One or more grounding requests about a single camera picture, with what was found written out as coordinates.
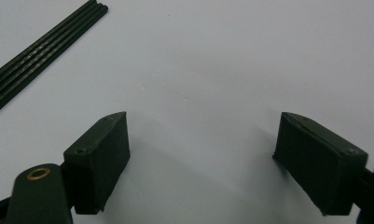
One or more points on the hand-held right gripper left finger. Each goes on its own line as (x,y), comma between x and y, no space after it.
(96,165)

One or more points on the dark ridged rail strip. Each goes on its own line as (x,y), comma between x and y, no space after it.
(35,59)

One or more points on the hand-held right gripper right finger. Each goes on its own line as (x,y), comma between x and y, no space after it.
(318,165)

